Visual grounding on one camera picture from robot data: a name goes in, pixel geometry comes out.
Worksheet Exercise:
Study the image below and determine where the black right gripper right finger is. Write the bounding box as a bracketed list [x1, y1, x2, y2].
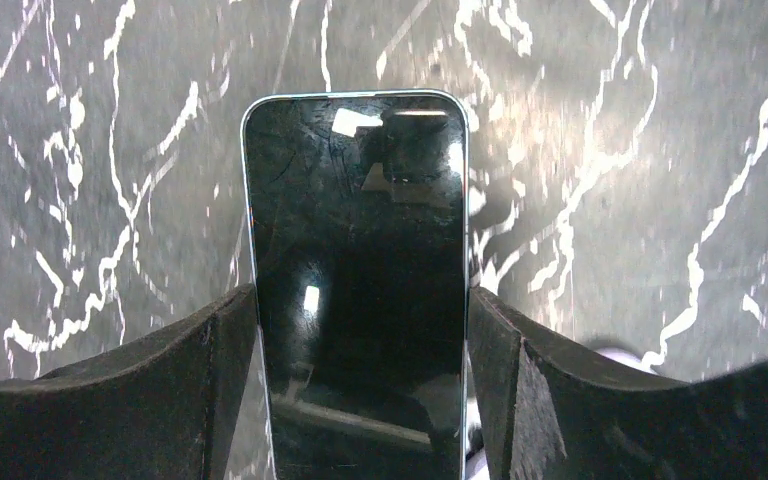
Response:
[467, 287, 768, 479]

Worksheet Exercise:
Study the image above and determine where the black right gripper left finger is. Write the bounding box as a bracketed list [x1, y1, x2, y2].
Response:
[0, 285, 257, 479]

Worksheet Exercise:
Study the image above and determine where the black phone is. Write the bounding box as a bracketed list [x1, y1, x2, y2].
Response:
[241, 89, 469, 479]

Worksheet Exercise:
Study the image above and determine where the lavender phone case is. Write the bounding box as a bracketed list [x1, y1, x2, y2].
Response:
[595, 346, 652, 373]

